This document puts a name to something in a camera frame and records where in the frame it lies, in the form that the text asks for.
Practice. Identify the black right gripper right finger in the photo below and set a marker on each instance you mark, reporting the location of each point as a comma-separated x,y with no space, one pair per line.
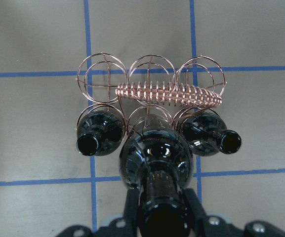
194,206

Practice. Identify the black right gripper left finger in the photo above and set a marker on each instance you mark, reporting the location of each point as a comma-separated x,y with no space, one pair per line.
131,205

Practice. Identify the dark wine bottle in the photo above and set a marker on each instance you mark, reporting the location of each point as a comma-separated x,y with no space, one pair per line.
207,134
159,163
99,133

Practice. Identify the copper wire wine basket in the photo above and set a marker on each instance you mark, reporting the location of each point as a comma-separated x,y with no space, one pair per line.
153,82

